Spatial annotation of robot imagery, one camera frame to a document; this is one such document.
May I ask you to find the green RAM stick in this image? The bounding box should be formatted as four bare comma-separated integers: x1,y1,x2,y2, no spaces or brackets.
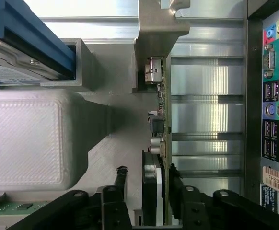
0,193,50,218

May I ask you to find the grey printed parts rack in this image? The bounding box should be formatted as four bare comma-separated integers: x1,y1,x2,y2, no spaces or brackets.
0,37,169,230

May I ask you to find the black open PC case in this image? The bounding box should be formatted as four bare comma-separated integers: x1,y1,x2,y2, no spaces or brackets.
243,0,279,216

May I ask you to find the silver hard disk blue label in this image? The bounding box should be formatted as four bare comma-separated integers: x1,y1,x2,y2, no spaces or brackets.
0,32,43,87

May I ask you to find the hard disk drive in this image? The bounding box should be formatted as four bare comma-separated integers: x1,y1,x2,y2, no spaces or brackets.
0,0,78,81

